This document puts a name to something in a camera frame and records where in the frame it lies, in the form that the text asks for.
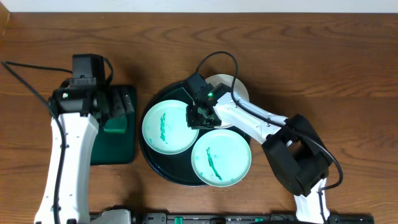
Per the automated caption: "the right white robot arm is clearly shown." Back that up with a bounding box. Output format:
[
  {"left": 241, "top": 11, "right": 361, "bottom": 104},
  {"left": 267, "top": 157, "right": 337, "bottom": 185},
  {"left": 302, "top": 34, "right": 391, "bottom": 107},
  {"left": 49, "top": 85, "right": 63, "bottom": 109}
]
[{"left": 186, "top": 91, "right": 338, "bottom": 223}]

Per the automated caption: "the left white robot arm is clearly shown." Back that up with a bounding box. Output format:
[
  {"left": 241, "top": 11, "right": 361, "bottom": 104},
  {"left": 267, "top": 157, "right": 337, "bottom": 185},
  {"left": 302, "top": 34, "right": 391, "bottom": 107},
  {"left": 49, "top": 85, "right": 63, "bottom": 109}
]
[{"left": 34, "top": 85, "right": 137, "bottom": 223}]

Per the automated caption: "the green sponge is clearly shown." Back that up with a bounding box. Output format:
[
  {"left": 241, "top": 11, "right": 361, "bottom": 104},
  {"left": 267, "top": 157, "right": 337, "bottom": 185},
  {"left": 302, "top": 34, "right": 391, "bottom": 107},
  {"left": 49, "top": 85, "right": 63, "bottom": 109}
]
[{"left": 103, "top": 116, "right": 127, "bottom": 134}]

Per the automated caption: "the left black cable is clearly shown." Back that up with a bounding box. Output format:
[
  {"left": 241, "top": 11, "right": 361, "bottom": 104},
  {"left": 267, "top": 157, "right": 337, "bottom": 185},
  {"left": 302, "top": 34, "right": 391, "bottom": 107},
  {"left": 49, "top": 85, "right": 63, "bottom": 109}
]
[{"left": 1, "top": 57, "right": 114, "bottom": 224}]

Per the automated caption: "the rectangular dark green tray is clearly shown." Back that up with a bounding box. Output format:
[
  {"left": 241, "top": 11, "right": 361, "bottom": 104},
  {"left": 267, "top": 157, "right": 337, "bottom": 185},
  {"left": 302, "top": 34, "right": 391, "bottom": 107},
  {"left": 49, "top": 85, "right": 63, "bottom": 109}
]
[{"left": 91, "top": 88, "right": 137, "bottom": 166}]

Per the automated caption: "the black cable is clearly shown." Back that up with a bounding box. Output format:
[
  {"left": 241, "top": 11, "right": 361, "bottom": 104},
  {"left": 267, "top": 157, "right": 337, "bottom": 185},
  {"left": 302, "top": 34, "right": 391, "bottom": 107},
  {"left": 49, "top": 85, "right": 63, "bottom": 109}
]
[
  {"left": 1, "top": 57, "right": 114, "bottom": 224},
  {"left": 195, "top": 51, "right": 344, "bottom": 224}
]

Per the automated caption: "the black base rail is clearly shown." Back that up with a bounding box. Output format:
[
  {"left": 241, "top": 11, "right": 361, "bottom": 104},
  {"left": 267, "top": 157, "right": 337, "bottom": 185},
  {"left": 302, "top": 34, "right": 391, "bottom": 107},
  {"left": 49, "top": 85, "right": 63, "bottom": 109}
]
[{"left": 90, "top": 212, "right": 376, "bottom": 224}]

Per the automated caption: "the right black cable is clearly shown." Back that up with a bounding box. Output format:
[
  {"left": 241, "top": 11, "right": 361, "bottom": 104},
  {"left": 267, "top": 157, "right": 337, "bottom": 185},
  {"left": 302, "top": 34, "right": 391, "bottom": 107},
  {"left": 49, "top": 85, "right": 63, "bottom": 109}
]
[{"left": 195, "top": 51, "right": 344, "bottom": 224}]

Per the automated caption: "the white plate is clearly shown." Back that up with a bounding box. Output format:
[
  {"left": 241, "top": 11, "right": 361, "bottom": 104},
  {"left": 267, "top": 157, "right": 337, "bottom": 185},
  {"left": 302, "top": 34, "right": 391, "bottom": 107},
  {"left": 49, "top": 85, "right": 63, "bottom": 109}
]
[{"left": 205, "top": 74, "right": 249, "bottom": 129}]

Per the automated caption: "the pale green plate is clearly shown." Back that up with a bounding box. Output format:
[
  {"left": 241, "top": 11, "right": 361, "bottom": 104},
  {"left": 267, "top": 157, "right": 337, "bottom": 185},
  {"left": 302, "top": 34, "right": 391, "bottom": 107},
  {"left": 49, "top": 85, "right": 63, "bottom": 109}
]
[
  {"left": 142, "top": 100, "right": 199, "bottom": 155},
  {"left": 191, "top": 129, "right": 252, "bottom": 187}
]

